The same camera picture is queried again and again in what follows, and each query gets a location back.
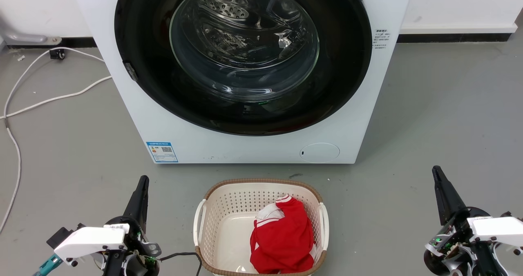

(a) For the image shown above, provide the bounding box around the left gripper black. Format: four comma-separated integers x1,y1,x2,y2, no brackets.
108,176,161,276

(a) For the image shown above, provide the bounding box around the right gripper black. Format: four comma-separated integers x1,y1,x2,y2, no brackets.
423,166,491,276

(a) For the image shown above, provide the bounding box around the black round washer door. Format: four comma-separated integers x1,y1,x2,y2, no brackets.
114,0,373,136

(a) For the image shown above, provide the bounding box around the white front-load washing machine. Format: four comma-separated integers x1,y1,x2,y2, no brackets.
67,0,415,164

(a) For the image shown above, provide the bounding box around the blue energy label sticker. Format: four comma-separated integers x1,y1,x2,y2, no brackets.
146,142,179,163

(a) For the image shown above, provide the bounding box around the cream perforated laundry basket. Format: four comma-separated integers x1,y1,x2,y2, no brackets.
193,178,330,276

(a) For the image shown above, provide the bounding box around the round white filter cover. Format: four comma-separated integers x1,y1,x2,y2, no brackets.
299,142,340,163

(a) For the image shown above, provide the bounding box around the red and white garment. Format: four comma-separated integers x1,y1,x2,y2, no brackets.
250,194,315,274

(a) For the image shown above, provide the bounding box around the small black text sticker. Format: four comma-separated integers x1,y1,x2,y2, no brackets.
373,28,391,50

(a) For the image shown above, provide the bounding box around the perforated steel washer drum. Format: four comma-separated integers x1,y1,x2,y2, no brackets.
176,0,317,99

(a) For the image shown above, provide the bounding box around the long white floor cable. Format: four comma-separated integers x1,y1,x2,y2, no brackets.
0,76,112,119
0,47,105,234

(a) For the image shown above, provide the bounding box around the grey pipe along wall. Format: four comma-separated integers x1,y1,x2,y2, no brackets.
3,30,63,46

